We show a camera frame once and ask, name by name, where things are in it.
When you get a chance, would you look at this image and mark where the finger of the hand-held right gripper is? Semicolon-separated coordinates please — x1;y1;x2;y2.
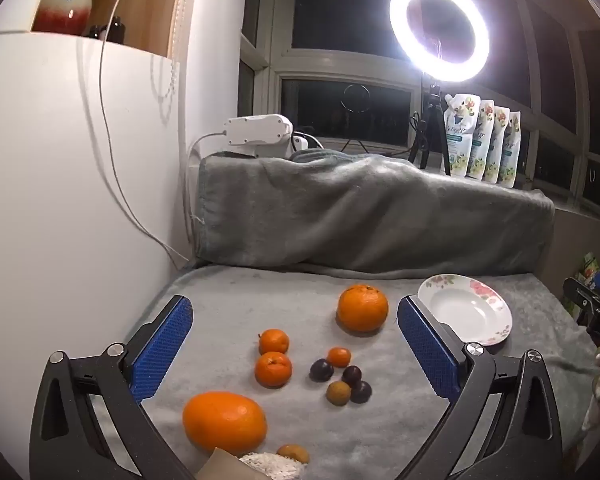
562;270;600;322

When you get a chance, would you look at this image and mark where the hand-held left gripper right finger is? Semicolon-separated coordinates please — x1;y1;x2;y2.
396;294;565;480

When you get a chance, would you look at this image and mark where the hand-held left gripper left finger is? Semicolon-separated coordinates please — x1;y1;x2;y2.
29;295;201;480

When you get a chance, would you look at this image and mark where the white floral plate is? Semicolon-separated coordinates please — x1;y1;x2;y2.
417;274;513;347

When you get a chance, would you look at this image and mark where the large round orange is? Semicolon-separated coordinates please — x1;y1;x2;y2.
336;284;389;334

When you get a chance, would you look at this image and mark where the large oval orange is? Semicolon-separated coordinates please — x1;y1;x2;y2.
182;391;268;457

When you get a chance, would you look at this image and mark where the brown longan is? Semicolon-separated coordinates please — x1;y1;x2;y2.
276;443;311;465
326;380;352;406

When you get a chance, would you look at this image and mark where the person's left hand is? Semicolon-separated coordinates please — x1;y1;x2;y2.
195;447;308;480

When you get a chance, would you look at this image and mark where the green carton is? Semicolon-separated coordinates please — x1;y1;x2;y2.
580;252;600;281

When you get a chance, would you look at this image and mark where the gray fleece blanket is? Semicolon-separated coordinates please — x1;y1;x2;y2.
195;152;556;281

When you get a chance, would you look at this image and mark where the white power strip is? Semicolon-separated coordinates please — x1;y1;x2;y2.
223;115;311;159

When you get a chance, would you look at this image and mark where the white power strip cord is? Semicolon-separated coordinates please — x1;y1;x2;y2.
187;132;226;261

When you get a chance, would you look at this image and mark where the black coiled cable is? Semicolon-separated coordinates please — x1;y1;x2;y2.
409;112;429;152

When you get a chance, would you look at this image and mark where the thin white cable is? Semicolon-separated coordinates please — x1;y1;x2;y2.
99;0;191;263

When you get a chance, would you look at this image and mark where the ring light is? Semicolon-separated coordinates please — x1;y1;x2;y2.
389;0;490;83

